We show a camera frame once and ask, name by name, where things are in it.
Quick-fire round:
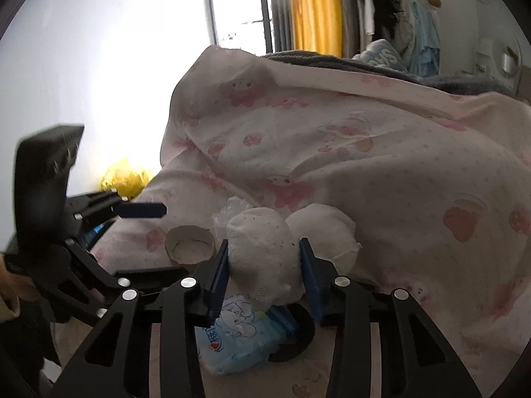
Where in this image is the blue tissue packet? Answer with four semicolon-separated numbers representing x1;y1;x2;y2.
195;294;300;376

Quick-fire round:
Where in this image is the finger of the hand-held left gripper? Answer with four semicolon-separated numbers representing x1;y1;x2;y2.
65;188;167;222
63;239;195;325

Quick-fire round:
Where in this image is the cardboard paper roll tube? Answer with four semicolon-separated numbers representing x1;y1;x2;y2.
165;225;216;264

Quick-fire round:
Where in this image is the black tape ring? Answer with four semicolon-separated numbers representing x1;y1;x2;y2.
267;302;318;362

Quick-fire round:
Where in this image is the yellow curtain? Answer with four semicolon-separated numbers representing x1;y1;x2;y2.
288;0;346;57

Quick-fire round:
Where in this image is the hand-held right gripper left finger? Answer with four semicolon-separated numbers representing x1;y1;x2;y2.
50;238;231;398

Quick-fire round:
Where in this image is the black hanging garment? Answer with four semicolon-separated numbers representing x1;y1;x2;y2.
352;0;400;43

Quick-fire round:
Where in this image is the clear crumpled plastic wrapper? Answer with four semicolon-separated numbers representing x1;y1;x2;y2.
212;197;250;233

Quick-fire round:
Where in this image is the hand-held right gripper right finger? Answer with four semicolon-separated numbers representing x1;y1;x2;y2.
299;237;484;398

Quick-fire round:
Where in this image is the yellow plastic bag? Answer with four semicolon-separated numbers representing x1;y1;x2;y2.
101;158;152;200

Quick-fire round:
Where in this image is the white sock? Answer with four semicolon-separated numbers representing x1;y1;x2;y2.
286;203;362;273
226;208;305;305

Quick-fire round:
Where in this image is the grey curtain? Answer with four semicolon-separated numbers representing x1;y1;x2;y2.
265;0;298;51

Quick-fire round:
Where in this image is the blue lettered towel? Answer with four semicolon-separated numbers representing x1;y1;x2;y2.
352;39;410;74

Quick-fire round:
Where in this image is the pink printed white blanket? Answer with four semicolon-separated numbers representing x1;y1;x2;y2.
89;45;531;398

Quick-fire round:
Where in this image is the white hanging garment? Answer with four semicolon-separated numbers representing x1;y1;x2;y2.
357;0;376;50

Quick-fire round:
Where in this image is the grey fleece blanket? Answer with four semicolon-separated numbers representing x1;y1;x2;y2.
261;50;521;101

